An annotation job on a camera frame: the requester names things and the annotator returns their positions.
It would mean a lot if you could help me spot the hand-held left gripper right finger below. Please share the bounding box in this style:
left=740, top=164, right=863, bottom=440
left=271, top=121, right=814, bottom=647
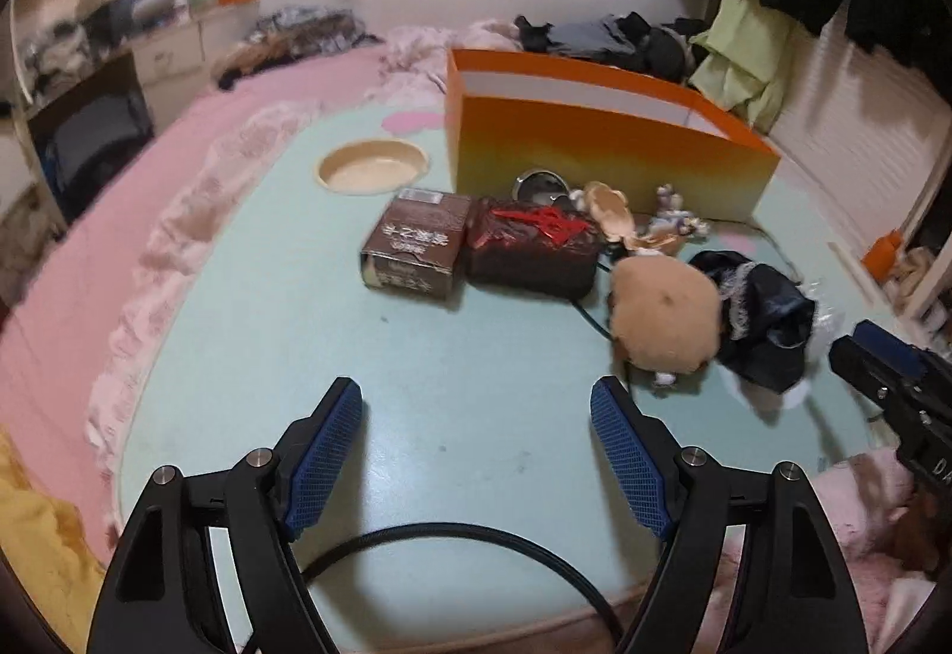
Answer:
left=590, top=377, right=871, bottom=654

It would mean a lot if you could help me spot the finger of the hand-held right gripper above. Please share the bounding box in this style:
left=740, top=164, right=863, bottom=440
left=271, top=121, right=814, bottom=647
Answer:
left=852, top=319, right=931, bottom=368
left=828, top=334, right=904, bottom=413

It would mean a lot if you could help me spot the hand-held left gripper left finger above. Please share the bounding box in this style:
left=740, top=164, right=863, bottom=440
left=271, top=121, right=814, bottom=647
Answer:
left=89, top=377, right=365, bottom=654

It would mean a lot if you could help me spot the black lace cloth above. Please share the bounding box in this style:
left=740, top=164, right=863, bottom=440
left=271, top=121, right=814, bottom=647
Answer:
left=688, top=250, right=818, bottom=395

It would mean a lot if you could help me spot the tan plush toy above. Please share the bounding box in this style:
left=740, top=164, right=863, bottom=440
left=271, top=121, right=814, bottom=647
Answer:
left=608, top=254, right=721, bottom=395

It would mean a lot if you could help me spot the dark red emblem box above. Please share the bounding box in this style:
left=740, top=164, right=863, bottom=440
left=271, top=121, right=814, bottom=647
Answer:
left=465, top=196, right=602, bottom=298

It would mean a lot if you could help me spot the small brown box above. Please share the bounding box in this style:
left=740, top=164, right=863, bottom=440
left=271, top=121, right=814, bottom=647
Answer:
left=359, top=189, right=473, bottom=302

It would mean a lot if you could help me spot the white figurine keychain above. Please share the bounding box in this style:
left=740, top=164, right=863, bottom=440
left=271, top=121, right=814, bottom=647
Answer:
left=632, top=182, right=707, bottom=257

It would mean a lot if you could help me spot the beige doll figure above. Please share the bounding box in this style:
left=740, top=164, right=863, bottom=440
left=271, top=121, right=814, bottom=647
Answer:
left=582, top=180, right=637, bottom=246

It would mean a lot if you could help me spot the metal cup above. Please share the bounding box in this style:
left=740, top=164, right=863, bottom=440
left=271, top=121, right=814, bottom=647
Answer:
left=513, top=170, right=574, bottom=209

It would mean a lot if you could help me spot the orange cardboard box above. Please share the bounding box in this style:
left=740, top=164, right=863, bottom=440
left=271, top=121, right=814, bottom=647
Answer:
left=444, top=48, right=782, bottom=224

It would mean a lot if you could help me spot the beige table cup holder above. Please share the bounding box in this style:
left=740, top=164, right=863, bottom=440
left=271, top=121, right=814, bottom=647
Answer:
left=316, top=139, right=433, bottom=194

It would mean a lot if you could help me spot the yellow cloth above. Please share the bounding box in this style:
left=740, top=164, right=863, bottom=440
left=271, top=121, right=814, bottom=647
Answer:
left=0, top=427, right=109, bottom=654

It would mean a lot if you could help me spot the light green garment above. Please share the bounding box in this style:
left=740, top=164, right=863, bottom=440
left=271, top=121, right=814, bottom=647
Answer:
left=688, top=0, right=800, bottom=130

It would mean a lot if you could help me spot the dark clothes pile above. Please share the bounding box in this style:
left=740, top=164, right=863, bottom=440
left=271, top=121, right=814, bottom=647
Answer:
left=513, top=10, right=715, bottom=86

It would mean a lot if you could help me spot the patterned clothes pile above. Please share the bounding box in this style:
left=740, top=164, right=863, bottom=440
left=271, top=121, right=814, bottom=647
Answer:
left=212, top=7, right=384, bottom=90

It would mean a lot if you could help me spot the crumpled pink comforter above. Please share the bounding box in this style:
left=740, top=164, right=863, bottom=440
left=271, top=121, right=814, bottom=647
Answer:
left=379, top=18, right=522, bottom=75

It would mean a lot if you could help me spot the white desk with drawers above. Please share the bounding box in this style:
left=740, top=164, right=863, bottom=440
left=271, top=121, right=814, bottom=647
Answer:
left=134, top=18, right=224, bottom=86

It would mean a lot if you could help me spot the mixed clothes heap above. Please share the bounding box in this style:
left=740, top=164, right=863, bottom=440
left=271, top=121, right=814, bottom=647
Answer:
left=18, top=7, right=142, bottom=105

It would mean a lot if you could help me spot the black braided cable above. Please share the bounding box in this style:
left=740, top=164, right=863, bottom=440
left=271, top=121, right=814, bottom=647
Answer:
left=245, top=524, right=626, bottom=654

